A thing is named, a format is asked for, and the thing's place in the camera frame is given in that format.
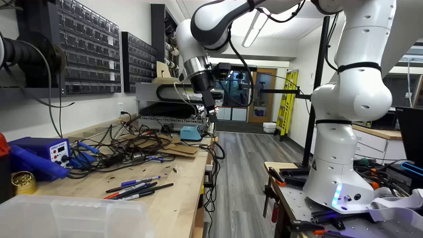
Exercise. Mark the red cap marker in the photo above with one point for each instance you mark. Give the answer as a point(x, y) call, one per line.
point(129, 189)

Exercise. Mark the clear plastic box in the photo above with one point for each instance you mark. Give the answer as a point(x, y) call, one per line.
point(70, 217)

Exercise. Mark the blue soldering station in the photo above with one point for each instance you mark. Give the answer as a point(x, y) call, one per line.
point(45, 158)

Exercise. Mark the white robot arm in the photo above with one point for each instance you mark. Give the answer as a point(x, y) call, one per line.
point(357, 93)

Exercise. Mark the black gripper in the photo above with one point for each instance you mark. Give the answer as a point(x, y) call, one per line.
point(202, 84)

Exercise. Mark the wall parts drawer cabinet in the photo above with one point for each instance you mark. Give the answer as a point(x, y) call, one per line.
point(91, 48)

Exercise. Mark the blue cap marker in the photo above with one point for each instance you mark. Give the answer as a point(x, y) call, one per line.
point(137, 181)

